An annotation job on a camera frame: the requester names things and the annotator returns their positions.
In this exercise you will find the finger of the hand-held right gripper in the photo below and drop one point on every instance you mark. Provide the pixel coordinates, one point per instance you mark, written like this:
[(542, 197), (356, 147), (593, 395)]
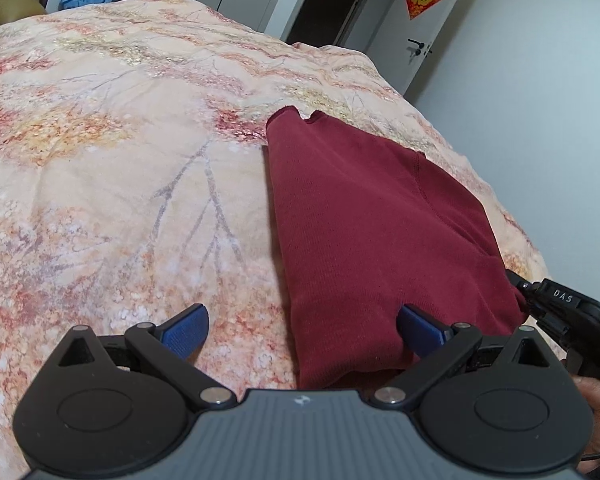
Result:
[(522, 287)]

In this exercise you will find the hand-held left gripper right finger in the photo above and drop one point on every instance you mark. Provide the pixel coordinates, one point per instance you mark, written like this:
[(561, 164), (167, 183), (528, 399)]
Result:
[(421, 332)]

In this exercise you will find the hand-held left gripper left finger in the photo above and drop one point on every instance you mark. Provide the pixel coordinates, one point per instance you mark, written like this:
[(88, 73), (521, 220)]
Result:
[(186, 332)]

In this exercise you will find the maroon long-sleeve sweater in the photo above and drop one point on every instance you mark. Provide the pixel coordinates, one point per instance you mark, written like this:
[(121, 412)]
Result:
[(370, 240)]

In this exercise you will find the floral peach blanket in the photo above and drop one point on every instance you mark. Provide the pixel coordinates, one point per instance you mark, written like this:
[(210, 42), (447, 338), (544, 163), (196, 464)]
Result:
[(105, 160)]

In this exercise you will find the white room door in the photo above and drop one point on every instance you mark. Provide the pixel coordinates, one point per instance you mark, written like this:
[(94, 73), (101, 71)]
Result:
[(425, 60)]

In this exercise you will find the olive green pillow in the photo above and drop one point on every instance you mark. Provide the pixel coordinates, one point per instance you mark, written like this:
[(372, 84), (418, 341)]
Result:
[(12, 7)]

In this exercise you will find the grey door frame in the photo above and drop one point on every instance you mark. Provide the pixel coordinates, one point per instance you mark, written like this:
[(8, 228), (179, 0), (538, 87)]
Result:
[(300, 10)]

